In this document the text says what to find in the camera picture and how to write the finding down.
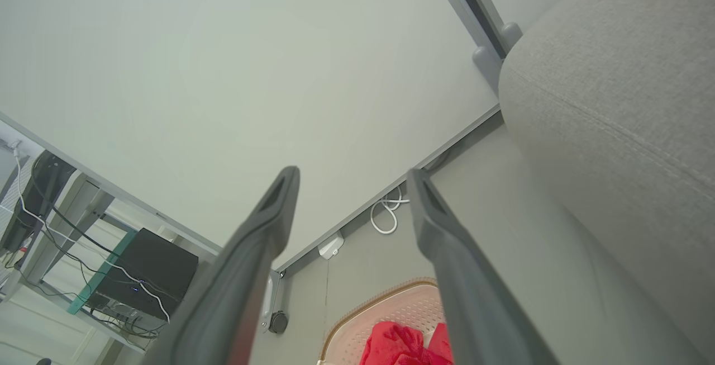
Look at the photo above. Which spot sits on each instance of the white power strip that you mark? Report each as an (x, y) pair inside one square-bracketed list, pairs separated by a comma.
[(330, 246)]

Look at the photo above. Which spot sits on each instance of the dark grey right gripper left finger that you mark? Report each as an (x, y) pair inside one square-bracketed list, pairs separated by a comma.
[(234, 275)]

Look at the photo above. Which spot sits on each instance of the black computer case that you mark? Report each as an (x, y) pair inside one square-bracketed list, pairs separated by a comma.
[(151, 264)]

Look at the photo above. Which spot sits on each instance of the grey partition foot with caster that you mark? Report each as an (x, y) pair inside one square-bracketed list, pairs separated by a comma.
[(275, 292)]

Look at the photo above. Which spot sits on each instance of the grey metal desk frame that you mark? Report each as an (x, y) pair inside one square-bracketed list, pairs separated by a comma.
[(84, 208)]

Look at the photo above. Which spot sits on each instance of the grey fabric sofa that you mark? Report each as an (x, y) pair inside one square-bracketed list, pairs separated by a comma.
[(614, 102)]

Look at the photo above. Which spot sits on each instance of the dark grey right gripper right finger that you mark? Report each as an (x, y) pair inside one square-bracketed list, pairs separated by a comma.
[(469, 298)]

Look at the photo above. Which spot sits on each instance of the large white partition panel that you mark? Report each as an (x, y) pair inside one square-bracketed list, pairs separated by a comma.
[(223, 74)]

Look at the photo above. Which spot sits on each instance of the red white sports shirt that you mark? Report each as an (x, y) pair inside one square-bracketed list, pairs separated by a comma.
[(394, 345)]

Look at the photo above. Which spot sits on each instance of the green glass shelf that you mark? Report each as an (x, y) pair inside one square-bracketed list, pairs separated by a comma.
[(100, 273)]

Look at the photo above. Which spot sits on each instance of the black caster wheel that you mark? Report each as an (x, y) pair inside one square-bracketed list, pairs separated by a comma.
[(278, 322)]

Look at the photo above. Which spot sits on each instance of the cream perforated laundry basket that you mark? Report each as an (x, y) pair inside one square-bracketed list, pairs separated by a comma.
[(391, 303)]

